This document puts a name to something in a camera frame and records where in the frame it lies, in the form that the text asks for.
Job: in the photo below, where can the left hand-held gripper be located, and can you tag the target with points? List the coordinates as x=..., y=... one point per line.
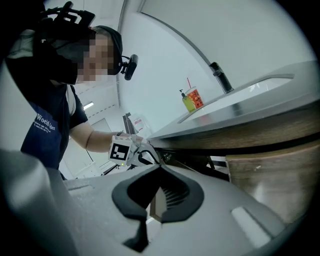
x=120, y=150

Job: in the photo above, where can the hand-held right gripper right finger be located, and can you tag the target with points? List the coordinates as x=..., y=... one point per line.
x=193, y=200

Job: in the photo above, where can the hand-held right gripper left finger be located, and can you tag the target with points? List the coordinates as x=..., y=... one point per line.
x=122, y=200

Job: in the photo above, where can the person's left forearm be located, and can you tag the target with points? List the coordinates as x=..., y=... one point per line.
x=97, y=141

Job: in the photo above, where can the wooden sink cabinet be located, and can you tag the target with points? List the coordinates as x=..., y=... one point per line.
x=250, y=132

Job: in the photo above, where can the white water dispenser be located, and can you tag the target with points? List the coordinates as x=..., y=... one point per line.
x=140, y=125

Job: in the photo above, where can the black white leaning panel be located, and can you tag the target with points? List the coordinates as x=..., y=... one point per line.
x=128, y=123

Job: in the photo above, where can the green soap bottle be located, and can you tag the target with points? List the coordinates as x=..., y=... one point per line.
x=188, y=103

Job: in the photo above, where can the red paper cup with straw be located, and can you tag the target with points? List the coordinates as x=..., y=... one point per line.
x=196, y=97

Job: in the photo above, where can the long ceiling lamp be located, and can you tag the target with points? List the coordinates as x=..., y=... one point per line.
x=88, y=105

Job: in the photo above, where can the white sink basin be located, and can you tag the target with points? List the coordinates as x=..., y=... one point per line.
x=237, y=96

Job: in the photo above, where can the black faucet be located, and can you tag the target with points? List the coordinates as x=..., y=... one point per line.
x=222, y=77

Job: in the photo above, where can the dark stone countertop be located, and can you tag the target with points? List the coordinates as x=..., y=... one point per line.
x=250, y=110

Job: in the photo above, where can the person's dark shirt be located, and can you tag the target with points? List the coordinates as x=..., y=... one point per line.
x=45, y=125

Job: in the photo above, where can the person's head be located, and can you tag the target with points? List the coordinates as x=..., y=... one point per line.
x=100, y=57

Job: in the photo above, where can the large grey roller blind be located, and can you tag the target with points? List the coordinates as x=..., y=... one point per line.
x=237, y=30

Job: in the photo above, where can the black head-mounted camera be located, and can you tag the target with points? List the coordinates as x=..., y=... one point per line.
x=131, y=66

